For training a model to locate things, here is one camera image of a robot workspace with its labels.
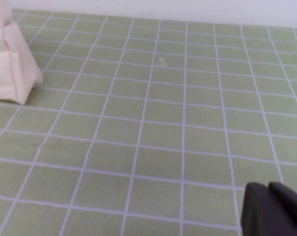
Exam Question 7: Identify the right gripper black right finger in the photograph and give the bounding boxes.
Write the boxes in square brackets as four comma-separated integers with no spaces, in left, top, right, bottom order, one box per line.
[268,181,297,236]

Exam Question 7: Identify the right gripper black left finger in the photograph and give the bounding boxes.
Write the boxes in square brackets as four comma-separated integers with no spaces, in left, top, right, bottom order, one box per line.
[241,182,287,236]

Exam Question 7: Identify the cream fabric pencil case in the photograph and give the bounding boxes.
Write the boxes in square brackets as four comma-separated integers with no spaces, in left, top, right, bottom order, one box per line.
[0,0,45,105]

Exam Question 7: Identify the green white-checked tablecloth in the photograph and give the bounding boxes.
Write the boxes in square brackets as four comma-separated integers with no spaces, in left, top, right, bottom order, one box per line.
[0,8,297,236]

